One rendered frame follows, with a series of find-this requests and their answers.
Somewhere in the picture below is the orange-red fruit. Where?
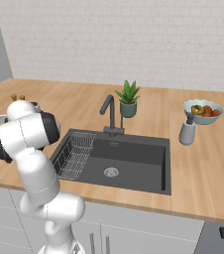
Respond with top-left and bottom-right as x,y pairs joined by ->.
201,104 -> 221,118

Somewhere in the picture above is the pale blue fruit bowl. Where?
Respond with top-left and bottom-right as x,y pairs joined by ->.
182,98 -> 224,126

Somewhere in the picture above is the green potted plant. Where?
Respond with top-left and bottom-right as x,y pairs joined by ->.
114,79 -> 141,119

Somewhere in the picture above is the grey soap dispenser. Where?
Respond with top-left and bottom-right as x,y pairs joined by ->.
178,113 -> 197,146

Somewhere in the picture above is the metal cupboard handle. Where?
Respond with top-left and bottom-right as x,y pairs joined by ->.
104,234 -> 112,254
88,232 -> 96,254

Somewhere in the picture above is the wire dish rack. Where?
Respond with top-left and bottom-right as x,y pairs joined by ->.
52,131 -> 97,182

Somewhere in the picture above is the yellow-green fruit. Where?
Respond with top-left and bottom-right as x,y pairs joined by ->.
190,104 -> 204,116

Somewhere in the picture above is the dark grey tap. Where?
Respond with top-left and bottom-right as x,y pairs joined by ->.
99,94 -> 125,138

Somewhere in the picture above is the dark grey sink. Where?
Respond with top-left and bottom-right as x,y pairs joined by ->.
49,128 -> 172,196

